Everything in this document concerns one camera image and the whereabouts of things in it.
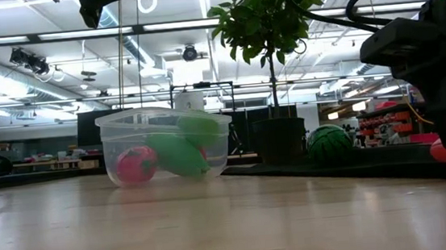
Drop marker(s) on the dark green toy watermelon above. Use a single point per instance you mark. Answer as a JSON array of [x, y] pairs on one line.
[[330, 143]]

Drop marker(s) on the clear plastic tupperware container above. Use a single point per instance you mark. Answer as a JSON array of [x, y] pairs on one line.
[[126, 129]]

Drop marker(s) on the shelf with red bins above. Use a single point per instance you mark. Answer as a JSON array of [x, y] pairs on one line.
[[392, 118]]

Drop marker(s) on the red storage bin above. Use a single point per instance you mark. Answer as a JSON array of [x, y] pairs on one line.
[[424, 138]]

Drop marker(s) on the round black ceiling device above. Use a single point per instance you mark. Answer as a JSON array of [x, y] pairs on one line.
[[190, 53]]

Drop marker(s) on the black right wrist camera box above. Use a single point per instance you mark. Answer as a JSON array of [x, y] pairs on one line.
[[398, 45]]

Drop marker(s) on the red toy tomato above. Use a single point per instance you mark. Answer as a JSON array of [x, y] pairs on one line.
[[135, 165]]

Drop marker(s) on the white cylinder device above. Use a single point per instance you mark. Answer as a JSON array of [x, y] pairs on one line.
[[188, 101]]

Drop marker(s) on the wooden background workbench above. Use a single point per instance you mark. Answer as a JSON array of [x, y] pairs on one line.
[[48, 165]]

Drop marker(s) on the green toy cucumber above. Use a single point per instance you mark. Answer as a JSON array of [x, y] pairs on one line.
[[177, 155]]

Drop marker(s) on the black ceiling track spotlights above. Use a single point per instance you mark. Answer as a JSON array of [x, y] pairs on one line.
[[29, 61]]

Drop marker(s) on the black monitor screen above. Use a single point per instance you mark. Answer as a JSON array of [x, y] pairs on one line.
[[85, 129]]

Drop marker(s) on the black table mat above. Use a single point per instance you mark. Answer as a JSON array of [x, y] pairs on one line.
[[372, 166]]

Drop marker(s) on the black plant pot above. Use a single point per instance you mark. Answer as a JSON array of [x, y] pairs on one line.
[[280, 142]]

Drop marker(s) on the green leafy potted tree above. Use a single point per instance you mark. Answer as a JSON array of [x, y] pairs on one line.
[[266, 16]]

